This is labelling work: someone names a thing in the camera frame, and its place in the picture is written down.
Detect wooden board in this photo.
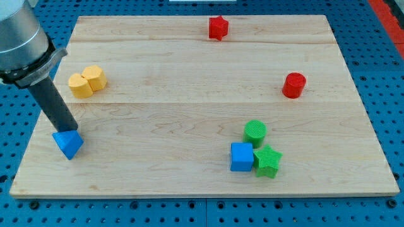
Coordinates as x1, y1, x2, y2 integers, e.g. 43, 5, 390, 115
9, 15, 400, 199

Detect blue triangle block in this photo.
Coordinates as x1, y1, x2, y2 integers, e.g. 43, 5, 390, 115
52, 131, 84, 160

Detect blue cube block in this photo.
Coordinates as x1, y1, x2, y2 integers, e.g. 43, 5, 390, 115
230, 143, 254, 172

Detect green star block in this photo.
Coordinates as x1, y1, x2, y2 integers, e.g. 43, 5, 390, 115
253, 144, 283, 178

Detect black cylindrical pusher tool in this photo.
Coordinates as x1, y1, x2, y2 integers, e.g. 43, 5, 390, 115
28, 76, 78, 132

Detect yellow hexagon block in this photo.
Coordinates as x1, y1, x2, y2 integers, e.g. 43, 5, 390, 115
81, 65, 107, 91

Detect green cylinder block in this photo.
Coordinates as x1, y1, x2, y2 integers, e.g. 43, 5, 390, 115
242, 120, 267, 149

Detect red cylinder block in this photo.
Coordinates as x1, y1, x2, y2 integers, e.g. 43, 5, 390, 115
282, 72, 307, 99

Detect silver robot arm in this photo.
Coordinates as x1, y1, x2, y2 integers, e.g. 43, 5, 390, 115
1, 0, 68, 88

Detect red star block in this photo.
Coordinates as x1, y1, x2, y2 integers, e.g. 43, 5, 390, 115
208, 16, 229, 41

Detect yellow heart block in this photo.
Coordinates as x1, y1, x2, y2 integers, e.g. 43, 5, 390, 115
68, 73, 93, 99

